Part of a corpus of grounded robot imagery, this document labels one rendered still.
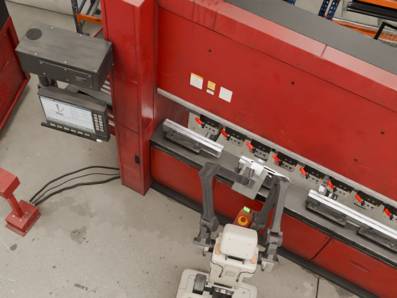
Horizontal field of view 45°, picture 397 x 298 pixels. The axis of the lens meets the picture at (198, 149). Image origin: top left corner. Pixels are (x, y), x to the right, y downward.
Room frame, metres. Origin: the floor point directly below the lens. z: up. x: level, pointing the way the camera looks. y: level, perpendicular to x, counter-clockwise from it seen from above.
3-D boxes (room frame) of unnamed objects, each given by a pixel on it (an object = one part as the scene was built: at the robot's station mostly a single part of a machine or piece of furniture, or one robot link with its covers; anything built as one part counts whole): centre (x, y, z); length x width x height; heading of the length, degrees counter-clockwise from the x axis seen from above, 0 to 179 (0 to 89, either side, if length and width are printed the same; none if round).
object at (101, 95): (2.03, 0.86, 1.18); 0.40 x 0.24 x 0.07; 70
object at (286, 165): (1.78, -0.62, 1.26); 0.15 x 0.09 x 0.17; 70
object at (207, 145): (2.03, 0.06, 0.92); 0.50 x 0.06 x 0.10; 70
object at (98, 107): (1.77, 0.83, 1.42); 0.45 x 0.12 x 0.36; 82
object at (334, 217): (1.58, -1.01, 0.89); 0.30 x 0.05 x 0.03; 70
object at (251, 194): (1.70, -0.41, 1.00); 0.26 x 0.18 x 0.01; 160
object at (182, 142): (1.99, 0.13, 0.89); 0.30 x 0.05 x 0.03; 70
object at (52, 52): (1.86, 0.87, 1.53); 0.51 x 0.25 x 0.85; 82
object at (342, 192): (1.64, -1.00, 1.26); 0.15 x 0.09 x 0.17; 70
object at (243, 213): (1.46, -0.46, 0.75); 0.20 x 0.16 x 0.18; 68
